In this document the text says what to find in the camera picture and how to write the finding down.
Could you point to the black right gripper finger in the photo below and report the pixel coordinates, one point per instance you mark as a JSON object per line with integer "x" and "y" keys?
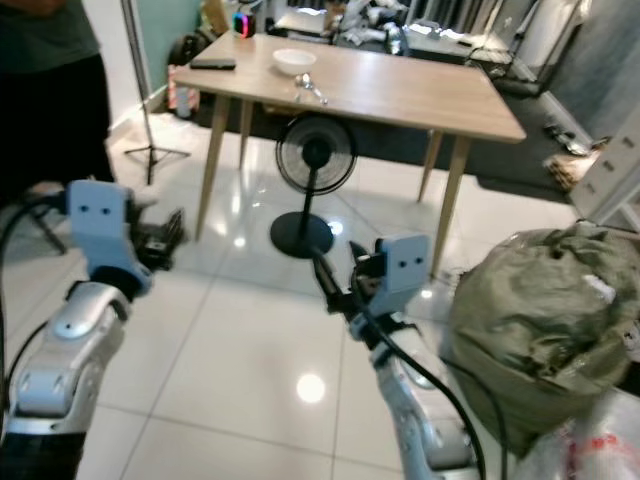
{"x": 360, "y": 258}
{"x": 328, "y": 280}

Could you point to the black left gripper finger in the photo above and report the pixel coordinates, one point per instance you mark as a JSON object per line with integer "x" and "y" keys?
{"x": 175, "y": 226}

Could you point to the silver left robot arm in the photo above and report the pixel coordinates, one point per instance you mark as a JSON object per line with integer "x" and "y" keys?
{"x": 68, "y": 352}

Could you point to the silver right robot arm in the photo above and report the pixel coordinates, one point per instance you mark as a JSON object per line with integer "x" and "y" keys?
{"x": 412, "y": 412}

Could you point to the black standing fan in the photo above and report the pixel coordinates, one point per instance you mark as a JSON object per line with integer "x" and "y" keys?
{"x": 315, "y": 152}

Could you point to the black tripod stand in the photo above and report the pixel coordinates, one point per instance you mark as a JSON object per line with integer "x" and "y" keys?
{"x": 142, "y": 100}

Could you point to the bottle with red label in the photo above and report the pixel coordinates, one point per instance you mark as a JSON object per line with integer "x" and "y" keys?
{"x": 180, "y": 92}

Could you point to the flat black case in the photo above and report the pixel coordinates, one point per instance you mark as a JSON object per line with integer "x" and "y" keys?
{"x": 213, "y": 63}

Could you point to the olive green sack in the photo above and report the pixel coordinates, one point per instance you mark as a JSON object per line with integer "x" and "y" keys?
{"x": 530, "y": 320}

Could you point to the wooden dining table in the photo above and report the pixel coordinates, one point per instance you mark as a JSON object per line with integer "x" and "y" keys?
{"x": 400, "y": 92}

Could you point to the person in dark clothes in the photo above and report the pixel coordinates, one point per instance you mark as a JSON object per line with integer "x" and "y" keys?
{"x": 50, "y": 100}

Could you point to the metal spoon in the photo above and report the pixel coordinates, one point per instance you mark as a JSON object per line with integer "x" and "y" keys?
{"x": 306, "y": 84}

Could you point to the white bowl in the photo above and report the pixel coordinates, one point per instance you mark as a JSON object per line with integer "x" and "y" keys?
{"x": 294, "y": 60}

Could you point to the black speaker with coloured light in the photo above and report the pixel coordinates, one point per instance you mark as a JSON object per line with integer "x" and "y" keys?
{"x": 244, "y": 24}

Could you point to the white shelf unit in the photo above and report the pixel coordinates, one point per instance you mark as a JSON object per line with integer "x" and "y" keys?
{"x": 610, "y": 180}

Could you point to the clear plastic bag red print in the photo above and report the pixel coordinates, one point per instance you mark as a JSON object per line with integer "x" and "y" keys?
{"x": 580, "y": 440}

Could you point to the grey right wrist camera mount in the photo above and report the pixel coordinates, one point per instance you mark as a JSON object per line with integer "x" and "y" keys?
{"x": 405, "y": 272}

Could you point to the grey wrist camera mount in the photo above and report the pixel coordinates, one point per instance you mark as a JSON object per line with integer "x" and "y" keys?
{"x": 100, "y": 222}
{"x": 405, "y": 272}

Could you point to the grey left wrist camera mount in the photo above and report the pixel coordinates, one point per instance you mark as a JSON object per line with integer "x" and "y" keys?
{"x": 100, "y": 222}

